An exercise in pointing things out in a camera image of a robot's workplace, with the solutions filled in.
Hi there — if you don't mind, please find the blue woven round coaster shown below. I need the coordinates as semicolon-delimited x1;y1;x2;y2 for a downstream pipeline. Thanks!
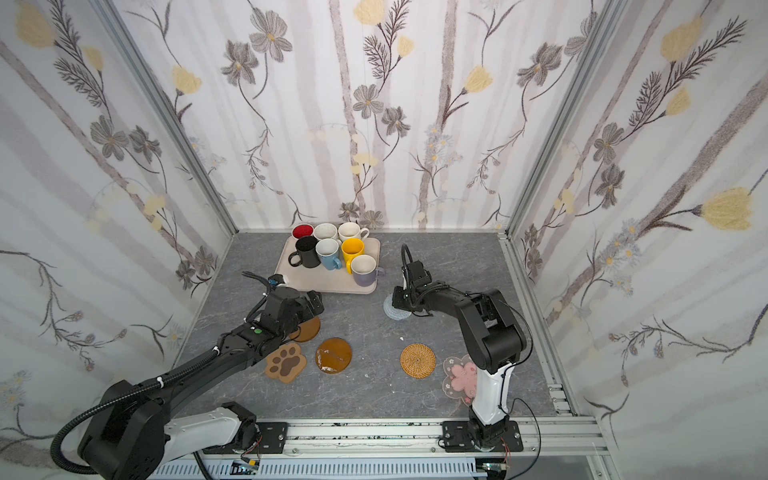
383;294;412;321

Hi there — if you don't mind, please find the glossy brown round coaster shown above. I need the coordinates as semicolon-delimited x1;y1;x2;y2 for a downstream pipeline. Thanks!
315;337;352;374

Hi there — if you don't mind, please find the rattan woven round coaster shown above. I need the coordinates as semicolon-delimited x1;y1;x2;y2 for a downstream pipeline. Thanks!
399;344;436;379

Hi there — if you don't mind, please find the pink flower silicone coaster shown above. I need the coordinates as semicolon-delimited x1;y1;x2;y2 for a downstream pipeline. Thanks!
442;355;478;406

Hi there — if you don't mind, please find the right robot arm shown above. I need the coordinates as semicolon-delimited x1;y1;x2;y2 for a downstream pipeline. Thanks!
392;260;528;450

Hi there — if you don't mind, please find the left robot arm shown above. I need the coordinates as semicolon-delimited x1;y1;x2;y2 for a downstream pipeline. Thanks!
49;286;324;479

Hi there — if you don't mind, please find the plain round wooden coaster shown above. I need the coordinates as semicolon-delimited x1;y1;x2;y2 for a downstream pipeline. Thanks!
290;317;322;343

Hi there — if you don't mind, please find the brown paw print coaster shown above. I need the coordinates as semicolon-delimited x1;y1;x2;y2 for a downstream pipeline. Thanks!
265;342;307;384

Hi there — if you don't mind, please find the beige serving tray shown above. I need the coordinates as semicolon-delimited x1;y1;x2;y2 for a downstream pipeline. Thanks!
275;236;378;295

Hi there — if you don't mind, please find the purple mug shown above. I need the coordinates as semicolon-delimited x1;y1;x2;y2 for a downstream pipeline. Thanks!
350;254;385;287

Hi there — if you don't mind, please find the black mug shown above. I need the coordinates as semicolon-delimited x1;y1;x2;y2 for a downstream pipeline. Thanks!
288;236;321;269

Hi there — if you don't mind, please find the yellow mug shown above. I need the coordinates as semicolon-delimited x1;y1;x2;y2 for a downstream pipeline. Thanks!
341;238;365;274

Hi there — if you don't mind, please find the light blue mug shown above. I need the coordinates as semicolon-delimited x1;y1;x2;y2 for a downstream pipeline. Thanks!
315;238;344;271

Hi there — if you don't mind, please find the red interior mug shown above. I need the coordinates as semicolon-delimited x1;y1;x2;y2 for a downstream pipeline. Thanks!
291;223;314;240

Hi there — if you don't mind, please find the white mug back middle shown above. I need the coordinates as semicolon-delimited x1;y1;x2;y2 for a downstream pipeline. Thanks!
313;222;339;240

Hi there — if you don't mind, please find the white mug with handle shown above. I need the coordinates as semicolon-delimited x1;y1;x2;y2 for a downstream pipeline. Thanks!
337;222;370;242

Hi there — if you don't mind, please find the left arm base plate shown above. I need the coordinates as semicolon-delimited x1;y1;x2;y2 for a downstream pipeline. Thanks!
202;421;289;456

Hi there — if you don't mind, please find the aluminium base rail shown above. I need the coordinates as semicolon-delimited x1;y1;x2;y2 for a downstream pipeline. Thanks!
197;418;610;460

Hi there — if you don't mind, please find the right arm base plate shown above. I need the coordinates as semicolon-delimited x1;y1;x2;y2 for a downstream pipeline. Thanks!
438;419;524;453

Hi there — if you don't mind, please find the white cable duct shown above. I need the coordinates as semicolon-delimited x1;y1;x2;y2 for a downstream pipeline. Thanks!
146;458;487;480

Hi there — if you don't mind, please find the right corner aluminium post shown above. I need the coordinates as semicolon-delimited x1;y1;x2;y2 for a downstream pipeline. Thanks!
505;0;631;236

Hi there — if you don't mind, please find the corner aluminium post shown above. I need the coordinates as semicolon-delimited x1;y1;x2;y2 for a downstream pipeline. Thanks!
505;0;631;236
89;0;239;236

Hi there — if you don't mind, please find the left corner aluminium post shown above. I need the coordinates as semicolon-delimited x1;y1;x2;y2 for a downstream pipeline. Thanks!
89;0;239;236

